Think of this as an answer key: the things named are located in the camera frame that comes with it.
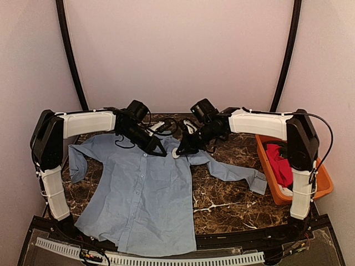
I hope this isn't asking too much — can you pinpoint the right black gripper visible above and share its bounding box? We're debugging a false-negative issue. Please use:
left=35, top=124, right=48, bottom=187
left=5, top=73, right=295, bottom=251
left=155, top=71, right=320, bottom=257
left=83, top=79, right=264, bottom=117
left=176, top=121, right=220, bottom=154

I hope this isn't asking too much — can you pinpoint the round iridescent brooch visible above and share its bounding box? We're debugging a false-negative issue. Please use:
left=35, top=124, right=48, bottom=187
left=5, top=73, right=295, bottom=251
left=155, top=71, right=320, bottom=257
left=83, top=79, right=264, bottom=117
left=172, top=148, right=180, bottom=159

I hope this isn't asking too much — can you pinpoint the light blue shirt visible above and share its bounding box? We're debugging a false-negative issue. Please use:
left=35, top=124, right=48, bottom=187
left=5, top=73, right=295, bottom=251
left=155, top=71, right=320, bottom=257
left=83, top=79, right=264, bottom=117
left=68, top=134, right=267, bottom=255

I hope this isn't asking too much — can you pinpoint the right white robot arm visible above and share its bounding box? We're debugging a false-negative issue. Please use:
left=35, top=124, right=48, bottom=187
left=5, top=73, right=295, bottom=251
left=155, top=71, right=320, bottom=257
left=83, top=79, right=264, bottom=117
left=173, top=99, right=323, bottom=241

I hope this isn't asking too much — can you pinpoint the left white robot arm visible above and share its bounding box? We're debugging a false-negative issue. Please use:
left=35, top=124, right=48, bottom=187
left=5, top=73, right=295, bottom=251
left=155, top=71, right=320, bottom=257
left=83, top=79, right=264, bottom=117
left=30, top=100, right=167, bottom=242

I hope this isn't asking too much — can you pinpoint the red garment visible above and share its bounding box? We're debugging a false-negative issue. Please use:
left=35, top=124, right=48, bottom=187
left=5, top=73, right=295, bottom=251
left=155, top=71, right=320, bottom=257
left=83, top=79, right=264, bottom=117
left=266, top=144, right=293, bottom=187

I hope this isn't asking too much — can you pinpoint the white garment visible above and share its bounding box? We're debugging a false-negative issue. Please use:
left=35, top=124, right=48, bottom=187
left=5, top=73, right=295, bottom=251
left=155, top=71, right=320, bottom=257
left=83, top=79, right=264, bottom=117
left=278, top=185, right=293, bottom=197

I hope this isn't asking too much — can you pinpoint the orange plastic basin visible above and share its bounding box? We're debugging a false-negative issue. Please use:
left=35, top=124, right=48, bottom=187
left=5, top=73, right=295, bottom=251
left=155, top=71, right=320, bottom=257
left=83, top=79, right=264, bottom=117
left=255, top=135, right=333, bottom=205

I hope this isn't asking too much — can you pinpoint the right black frame post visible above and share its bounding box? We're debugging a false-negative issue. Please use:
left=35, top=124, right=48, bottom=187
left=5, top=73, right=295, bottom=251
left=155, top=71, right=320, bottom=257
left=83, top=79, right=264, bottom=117
left=270, top=0, right=302, bottom=112

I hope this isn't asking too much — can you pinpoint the black frame post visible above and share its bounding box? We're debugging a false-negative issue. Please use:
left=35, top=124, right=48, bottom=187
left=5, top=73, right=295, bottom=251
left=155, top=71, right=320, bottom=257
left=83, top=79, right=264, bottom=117
left=55, top=0, right=89, bottom=111
left=270, top=0, right=302, bottom=112

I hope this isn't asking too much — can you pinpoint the white slotted cable duct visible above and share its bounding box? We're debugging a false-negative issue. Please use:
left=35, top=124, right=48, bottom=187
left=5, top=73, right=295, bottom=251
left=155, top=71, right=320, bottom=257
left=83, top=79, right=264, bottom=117
left=35, top=237, right=265, bottom=266

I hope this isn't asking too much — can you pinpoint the black front rail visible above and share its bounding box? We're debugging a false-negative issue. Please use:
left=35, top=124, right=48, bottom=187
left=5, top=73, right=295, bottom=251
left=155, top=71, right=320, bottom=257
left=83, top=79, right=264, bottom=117
left=31, top=213, right=331, bottom=257

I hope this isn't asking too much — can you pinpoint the left black frame post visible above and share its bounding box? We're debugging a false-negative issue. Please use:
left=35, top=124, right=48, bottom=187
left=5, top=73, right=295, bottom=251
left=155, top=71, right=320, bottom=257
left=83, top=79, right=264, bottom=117
left=55, top=0, right=89, bottom=111

